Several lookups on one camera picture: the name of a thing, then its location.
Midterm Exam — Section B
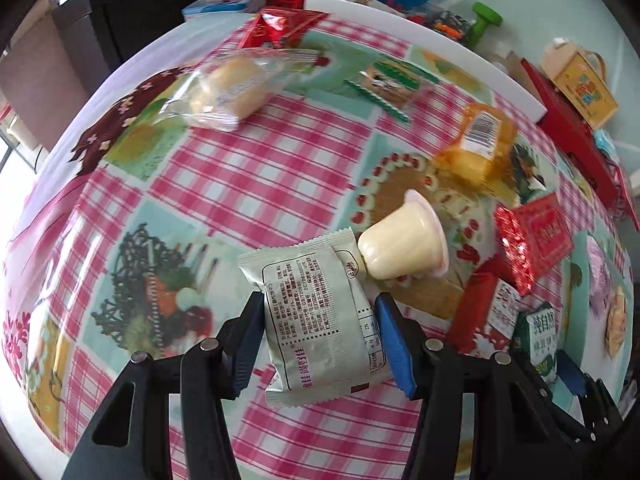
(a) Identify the green edged biscuit packet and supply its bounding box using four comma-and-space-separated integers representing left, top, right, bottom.
344, 57, 436, 125

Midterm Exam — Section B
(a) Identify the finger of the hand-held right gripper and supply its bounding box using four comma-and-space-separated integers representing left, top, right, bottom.
556, 351, 626, 443

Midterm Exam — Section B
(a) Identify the yellow pudding cup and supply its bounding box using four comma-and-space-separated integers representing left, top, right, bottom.
357, 189, 449, 281

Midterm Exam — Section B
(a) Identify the pile of small toys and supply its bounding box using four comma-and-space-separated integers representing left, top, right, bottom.
412, 7, 476, 47

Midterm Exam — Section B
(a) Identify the red white milk carton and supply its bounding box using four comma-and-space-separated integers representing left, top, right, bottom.
447, 272, 523, 358

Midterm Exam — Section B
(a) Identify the green white milk carton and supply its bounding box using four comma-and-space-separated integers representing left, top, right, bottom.
510, 302, 560, 386

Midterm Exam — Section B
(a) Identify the green dumbbell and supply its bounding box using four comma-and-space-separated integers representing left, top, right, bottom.
467, 2, 503, 51

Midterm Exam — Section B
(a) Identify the clear bread packet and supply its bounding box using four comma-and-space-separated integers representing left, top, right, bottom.
160, 49, 321, 133

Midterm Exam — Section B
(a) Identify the pink pudding cup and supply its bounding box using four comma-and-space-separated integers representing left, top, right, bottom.
586, 235, 613, 311

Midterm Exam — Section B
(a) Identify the orange jelly packet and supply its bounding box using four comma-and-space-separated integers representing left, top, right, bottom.
435, 102, 518, 193

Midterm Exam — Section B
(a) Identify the red foil square snack packet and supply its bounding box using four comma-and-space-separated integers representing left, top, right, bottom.
493, 192, 575, 296

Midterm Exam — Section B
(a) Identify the cream snack packet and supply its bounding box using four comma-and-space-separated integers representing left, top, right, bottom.
237, 227, 393, 408

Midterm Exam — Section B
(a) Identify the white foam board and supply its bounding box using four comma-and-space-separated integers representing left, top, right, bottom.
304, 0, 548, 123

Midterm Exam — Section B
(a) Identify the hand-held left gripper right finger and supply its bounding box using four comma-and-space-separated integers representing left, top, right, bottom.
374, 292, 596, 480

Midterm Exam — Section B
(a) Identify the blue tin box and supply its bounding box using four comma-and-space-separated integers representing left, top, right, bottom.
181, 0, 268, 23

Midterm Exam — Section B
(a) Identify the small wooden printed box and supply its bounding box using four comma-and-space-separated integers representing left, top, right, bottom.
542, 40, 618, 131

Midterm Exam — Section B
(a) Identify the red flower print snack packet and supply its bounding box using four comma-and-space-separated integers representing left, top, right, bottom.
239, 7, 328, 51

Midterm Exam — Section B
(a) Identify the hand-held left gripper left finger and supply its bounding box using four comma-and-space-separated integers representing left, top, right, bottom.
60, 290, 266, 480

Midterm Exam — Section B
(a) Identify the light blue face mask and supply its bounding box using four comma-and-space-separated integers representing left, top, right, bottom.
594, 130, 620, 162

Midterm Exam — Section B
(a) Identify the dark cabinet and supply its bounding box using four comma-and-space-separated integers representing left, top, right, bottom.
50, 0, 206, 86

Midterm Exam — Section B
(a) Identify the yellow pastry packet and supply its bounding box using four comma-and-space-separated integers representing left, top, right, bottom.
602, 285, 628, 361

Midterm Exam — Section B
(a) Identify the flat red box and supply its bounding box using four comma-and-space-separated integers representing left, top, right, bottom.
520, 57, 631, 211

